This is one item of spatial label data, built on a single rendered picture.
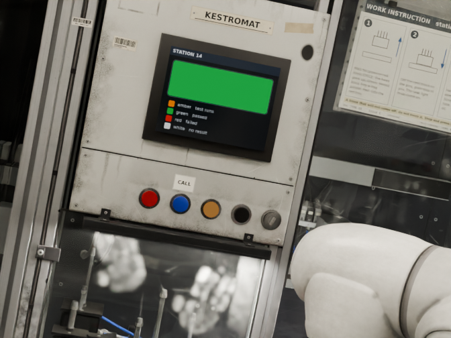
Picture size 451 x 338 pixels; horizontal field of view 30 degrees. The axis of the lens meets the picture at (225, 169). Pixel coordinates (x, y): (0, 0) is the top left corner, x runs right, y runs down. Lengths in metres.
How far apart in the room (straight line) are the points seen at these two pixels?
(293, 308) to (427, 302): 1.09
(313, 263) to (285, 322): 1.00
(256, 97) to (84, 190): 0.37
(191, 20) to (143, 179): 0.31
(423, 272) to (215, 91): 0.63
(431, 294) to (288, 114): 0.64
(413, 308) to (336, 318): 0.11
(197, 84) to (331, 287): 0.57
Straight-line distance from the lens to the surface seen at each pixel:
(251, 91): 1.59
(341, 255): 1.15
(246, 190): 1.63
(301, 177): 1.65
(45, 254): 1.64
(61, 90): 1.60
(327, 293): 1.15
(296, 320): 2.17
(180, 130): 1.58
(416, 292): 1.11
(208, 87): 1.58
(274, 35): 1.62
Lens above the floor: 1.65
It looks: 5 degrees down
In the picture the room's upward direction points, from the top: 11 degrees clockwise
